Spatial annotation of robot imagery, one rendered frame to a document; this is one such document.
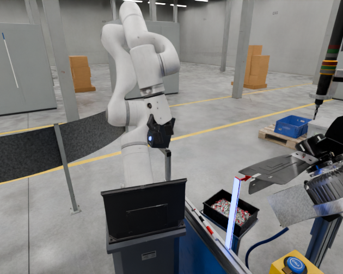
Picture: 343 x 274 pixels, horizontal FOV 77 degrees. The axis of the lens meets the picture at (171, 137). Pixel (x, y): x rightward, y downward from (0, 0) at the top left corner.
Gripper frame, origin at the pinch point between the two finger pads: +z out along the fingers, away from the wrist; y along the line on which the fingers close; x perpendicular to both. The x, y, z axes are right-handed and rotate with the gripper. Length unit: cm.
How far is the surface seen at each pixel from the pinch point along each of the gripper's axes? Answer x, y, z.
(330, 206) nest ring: -51, 15, 38
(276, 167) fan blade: -35.2, 15.7, 22.0
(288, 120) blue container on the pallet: -57, 389, 104
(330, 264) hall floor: -62, 98, 148
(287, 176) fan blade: -38.2, 9.6, 22.5
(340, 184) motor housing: -55, 19, 32
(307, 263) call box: -40, -14, 36
